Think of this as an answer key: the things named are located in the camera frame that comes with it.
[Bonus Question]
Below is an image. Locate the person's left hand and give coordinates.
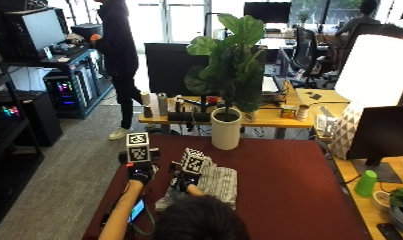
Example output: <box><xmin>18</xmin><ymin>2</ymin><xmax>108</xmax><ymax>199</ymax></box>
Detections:
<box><xmin>126</xmin><ymin>161</ymin><xmax>156</xmax><ymax>186</ymax></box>

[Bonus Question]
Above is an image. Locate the person's right hand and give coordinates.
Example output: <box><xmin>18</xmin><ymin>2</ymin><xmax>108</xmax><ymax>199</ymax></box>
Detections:
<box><xmin>168</xmin><ymin>161</ymin><xmax>203</xmax><ymax>193</ymax></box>

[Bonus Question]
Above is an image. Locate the grey patterned cloth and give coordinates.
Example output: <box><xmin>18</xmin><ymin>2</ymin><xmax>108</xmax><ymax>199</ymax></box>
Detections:
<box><xmin>155</xmin><ymin>159</ymin><xmax>240</xmax><ymax>212</ymax></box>

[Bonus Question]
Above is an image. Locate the right glove white marker cube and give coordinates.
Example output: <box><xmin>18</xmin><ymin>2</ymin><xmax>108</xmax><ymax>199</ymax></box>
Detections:
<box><xmin>180</xmin><ymin>147</ymin><xmax>211</xmax><ymax>176</ymax></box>

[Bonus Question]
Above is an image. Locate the glove white marker cube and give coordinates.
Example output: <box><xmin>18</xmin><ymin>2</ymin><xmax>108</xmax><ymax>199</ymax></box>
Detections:
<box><xmin>180</xmin><ymin>147</ymin><xmax>211</xmax><ymax>176</ymax></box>
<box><xmin>126</xmin><ymin>132</ymin><xmax>152</xmax><ymax>164</ymax></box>

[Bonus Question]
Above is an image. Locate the left glove white marker cube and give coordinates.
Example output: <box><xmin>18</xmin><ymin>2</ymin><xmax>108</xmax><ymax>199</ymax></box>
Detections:
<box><xmin>126</xmin><ymin>132</ymin><xmax>152</xmax><ymax>164</ymax></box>

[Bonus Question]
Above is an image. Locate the wrist-mounted phone with lit screen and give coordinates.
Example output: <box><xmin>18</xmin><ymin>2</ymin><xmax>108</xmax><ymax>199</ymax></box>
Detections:
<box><xmin>128</xmin><ymin>197</ymin><xmax>148</xmax><ymax>224</ymax></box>

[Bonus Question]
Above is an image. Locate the person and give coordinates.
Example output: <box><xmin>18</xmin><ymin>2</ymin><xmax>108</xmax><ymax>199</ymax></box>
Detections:
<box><xmin>91</xmin><ymin>0</ymin><xmax>151</xmax><ymax>142</ymax></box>
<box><xmin>152</xmin><ymin>194</ymin><xmax>252</xmax><ymax>240</ymax></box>

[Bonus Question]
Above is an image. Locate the white cylindrical plant pot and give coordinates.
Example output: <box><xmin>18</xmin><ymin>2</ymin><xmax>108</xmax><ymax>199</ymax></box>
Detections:
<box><xmin>209</xmin><ymin>106</ymin><xmax>244</xmax><ymax>151</ymax></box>

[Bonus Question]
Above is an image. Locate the grey metal bottle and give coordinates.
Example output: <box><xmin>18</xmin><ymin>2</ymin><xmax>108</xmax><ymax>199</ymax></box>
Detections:
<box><xmin>156</xmin><ymin>92</ymin><xmax>169</xmax><ymax>117</ymax></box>

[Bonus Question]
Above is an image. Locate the white paper cup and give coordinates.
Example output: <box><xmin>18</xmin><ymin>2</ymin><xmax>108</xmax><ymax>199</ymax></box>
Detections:
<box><xmin>140</xmin><ymin>90</ymin><xmax>152</xmax><ymax>107</ymax></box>

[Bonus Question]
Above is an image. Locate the computer tower with coloured lights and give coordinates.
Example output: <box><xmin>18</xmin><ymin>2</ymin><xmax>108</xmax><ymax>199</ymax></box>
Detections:
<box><xmin>43</xmin><ymin>70</ymin><xmax>95</xmax><ymax>118</ymax></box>

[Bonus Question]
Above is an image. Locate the yellow small box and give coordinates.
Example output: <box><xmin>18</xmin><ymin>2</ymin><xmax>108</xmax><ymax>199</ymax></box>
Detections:
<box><xmin>280</xmin><ymin>104</ymin><xmax>299</xmax><ymax>120</ymax></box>

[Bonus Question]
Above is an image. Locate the black shelf rack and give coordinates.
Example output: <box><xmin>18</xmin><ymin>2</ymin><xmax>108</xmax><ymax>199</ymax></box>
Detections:
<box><xmin>0</xmin><ymin>63</ymin><xmax>47</xmax><ymax>228</ymax></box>

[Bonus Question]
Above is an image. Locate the black monitor back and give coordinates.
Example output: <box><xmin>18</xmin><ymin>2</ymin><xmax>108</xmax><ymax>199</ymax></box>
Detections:
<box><xmin>144</xmin><ymin>42</ymin><xmax>212</xmax><ymax>98</ymax></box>

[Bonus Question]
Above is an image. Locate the black rolling equipment cart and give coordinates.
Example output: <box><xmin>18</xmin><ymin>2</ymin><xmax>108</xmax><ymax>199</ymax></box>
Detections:
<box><xmin>0</xmin><ymin>46</ymin><xmax>115</xmax><ymax>120</ymax></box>

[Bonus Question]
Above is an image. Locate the white small jar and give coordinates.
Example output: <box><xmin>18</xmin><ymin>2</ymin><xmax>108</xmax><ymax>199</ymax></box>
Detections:
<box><xmin>296</xmin><ymin>104</ymin><xmax>311</xmax><ymax>122</ymax></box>

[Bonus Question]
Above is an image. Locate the open laptop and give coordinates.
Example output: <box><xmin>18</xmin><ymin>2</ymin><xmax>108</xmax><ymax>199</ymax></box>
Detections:
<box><xmin>261</xmin><ymin>46</ymin><xmax>292</xmax><ymax>98</ymax></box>

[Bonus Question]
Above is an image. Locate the white small appliance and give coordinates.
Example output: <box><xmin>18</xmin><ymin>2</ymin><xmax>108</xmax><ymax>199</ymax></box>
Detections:
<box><xmin>315</xmin><ymin>106</ymin><xmax>340</xmax><ymax>138</ymax></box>

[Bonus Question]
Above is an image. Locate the large green leafy plant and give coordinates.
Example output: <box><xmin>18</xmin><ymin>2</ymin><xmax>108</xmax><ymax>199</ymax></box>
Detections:
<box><xmin>183</xmin><ymin>13</ymin><xmax>268</xmax><ymax>114</ymax></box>

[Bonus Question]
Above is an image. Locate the white grey triangle-patterned lamp base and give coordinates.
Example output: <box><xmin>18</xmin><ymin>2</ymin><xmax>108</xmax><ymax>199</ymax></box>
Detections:
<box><xmin>328</xmin><ymin>101</ymin><xmax>366</xmax><ymax>160</ymax></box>

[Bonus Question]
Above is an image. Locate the green plastic cup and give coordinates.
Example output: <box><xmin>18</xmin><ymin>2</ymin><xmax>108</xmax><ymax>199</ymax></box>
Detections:
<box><xmin>355</xmin><ymin>169</ymin><xmax>378</xmax><ymax>198</ymax></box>

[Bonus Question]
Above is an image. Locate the wooden side desk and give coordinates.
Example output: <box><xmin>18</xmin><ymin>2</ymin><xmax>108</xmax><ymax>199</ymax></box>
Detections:
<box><xmin>332</xmin><ymin>155</ymin><xmax>403</xmax><ymax>240</ymax></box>

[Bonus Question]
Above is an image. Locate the white tape roll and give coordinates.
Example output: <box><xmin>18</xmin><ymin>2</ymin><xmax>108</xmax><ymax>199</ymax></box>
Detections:
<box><xmin>372</xmin><ymin>190</ymin><xmax>393</xmax><ymax>212</ymax></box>

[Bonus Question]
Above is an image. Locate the black office chair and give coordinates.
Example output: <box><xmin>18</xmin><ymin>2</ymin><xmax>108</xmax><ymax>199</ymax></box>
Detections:
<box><xmin>288</xmin><ymin>26</ymin><xmax>340</xmax><ymax>90</ymax></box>

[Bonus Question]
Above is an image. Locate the black computer monitor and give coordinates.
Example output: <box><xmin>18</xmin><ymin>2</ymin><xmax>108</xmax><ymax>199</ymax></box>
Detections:
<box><xmin>345</xmin><ymin>105</ymin><xmax>403</xmax><ymax>184</ymax></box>

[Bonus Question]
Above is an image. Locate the black smartphone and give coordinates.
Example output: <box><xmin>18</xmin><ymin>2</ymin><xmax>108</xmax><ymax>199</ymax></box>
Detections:
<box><xmin>376</xmin><ymin>222</ymin><xmax>403</xmax><ymax>240</ymax></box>

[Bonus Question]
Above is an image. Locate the black monitor on cart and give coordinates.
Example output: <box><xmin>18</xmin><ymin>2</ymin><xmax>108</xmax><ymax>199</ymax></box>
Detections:
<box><xmin>3</xmin><ymin>6</ymin><xmax>71</xmax><ymax>60</ymax></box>

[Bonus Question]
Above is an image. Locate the grey round plant pot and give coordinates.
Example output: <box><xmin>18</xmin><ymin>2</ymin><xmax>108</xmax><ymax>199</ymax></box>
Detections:
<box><xmin>388</xmin><ymin>204</ymin><xmax>403</xmax><ymax>234</ymax></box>

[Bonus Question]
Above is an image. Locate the black distant monitor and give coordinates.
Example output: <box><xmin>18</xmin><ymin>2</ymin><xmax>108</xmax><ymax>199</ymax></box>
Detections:
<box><xmin>243</xmin><ymin>1</ymin><xmax>293</xmax><ymax>24</ymax></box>

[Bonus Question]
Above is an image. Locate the white lamp shade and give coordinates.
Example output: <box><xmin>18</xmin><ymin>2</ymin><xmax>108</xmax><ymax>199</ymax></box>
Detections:
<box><xmin>335</xmin><ymin>33</ymin><xmax>403</xmax><ymax>108</ymax></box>

